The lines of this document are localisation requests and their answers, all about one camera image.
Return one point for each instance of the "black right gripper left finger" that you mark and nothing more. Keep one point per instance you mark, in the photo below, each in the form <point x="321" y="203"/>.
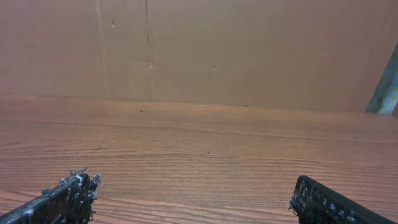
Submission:
<point x="70" y="202"/>

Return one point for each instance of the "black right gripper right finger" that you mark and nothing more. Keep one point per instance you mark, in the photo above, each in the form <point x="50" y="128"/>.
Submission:
<point x="313" y="203"/>

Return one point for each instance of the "teal object at wall edge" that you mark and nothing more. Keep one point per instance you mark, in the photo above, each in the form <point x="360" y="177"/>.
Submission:
<point x="384" y="98"/>

